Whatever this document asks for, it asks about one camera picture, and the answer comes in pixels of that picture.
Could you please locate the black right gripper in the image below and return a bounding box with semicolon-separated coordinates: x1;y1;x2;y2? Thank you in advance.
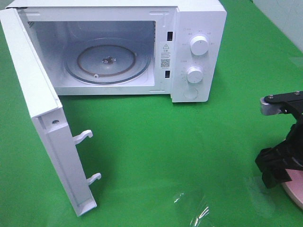
255;114;303;189

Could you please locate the pink round plate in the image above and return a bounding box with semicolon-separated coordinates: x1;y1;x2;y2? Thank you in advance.
282;169;303;209

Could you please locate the clear tape patch right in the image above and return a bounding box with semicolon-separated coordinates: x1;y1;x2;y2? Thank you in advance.
244;176;276;218

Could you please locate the clear tape patch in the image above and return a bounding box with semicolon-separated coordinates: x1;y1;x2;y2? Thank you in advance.
172;187;213;227
290;57;303;68
244;176;276;218

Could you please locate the clear tape patch near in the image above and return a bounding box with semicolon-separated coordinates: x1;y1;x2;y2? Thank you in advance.
172;187;213;227

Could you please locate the clear tape patch far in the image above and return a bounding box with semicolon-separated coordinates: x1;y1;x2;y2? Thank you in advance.
290;57;303;68

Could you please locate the lower white microwave knob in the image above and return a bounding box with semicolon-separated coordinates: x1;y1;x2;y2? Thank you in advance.
187;67;204;84

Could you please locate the white microwave knob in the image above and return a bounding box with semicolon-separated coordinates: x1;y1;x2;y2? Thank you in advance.
187;67;204;84
190;35;209;56

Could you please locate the upper white microwave knob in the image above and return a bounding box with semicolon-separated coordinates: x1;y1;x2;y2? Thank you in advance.
190;35;209;56

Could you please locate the white microwave oven body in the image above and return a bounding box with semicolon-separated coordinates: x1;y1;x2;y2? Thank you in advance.
5;0;227;102

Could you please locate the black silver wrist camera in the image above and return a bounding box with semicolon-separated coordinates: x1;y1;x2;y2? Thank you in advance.
260;91;303;119

